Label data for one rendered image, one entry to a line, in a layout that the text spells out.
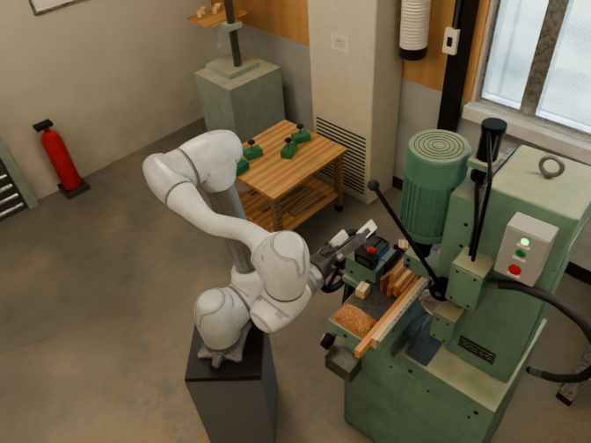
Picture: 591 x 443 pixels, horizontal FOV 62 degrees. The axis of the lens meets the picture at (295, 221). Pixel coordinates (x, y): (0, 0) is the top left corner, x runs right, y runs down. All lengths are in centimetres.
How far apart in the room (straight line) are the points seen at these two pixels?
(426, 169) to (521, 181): 24
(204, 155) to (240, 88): 210
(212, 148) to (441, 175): 68
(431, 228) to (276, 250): 60
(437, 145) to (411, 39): 151
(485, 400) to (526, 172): 76
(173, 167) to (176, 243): 194
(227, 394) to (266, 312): 94
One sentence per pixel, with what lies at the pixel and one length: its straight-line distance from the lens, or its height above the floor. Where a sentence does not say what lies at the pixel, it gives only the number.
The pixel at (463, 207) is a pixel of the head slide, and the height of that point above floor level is 139.
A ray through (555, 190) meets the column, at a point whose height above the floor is 152.
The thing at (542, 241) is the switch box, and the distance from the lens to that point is 124.
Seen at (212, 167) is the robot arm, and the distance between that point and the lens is 154.
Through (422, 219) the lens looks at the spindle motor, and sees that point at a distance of 149.
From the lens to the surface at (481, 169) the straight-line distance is 136.
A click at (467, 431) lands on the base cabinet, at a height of 60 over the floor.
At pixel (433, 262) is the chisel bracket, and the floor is 107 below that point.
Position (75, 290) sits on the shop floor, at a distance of 339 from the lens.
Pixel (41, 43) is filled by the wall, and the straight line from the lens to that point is 391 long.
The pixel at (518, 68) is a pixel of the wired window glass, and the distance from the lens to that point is 292.
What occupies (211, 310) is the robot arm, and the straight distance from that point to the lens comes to 180.
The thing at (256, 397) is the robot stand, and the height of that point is 45.
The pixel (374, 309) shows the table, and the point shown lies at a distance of 175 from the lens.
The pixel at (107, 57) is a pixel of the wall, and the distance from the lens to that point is 411.
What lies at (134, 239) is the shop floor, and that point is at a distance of 356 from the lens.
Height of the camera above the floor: 229
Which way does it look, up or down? 42 degrees down
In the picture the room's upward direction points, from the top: 5 degrees counter-clockwise
